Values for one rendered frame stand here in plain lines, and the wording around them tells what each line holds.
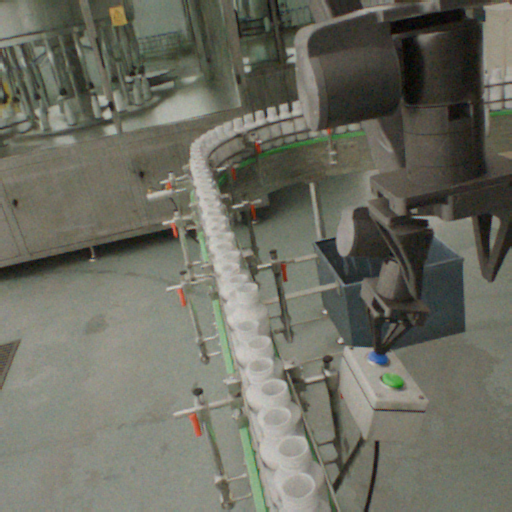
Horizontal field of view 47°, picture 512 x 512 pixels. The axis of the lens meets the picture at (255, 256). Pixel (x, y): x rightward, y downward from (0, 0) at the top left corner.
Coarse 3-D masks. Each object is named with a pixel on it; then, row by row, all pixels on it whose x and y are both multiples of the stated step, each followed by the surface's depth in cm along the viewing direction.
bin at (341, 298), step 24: (336, 240) 174; (288, 264) 167; (336, 264) 177; (360, 264) 178; (432, 264) 147; (456, 264) 148; (312, 288) 151; (336, 288) 156; (360, 288) 146; (432, 288) 150; (456, 288) 151; (336, 312) 163; (360, 312) 149; (432, 312) 152; (456, 312) 154; (360, 336) 152; (384, 336) 153; (408, 336) 154; (432, 336) 155; (312, 360) 158
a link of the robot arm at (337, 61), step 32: (416, 0) 40; (448, 0) 36; (480, 0) 36; (320, 32) 38; (352, 32) 38; (384, 32) 38; (320, 64) 38; (352, 64) 38; (384, 64) 38; (320, 96) 38; (352, 96) 39; (384, 96) 39; (320, 128) 40
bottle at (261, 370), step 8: (256, 360) 85; (264, 360) 85; (256, 368) 85; (264, 368) 86; (272, 368) 83; (256, 376) 82; (264, 376) 82; (272, 376) 83; (256, 384) 83; (248, 392) 85; (256, 392) 83; (248, 400) 84; (256, 400) 83; (256, 408) 83; (256, 416) 84; (256, 424) 85; (256, 432) 86
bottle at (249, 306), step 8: (240, 288) 99; (248, 288) 100; (256, 288) 98; (240, 296) 97; (248, 296) 97; (256, 296) 97; (240, 304) 98; (248, 304) 97; (256, 304) 98; (240, 312) 98; (248, 312) 98; (256, 312) 98; (264, 312) 98; (240, 320) 98; (264, 320) 98; (264, 328) 99
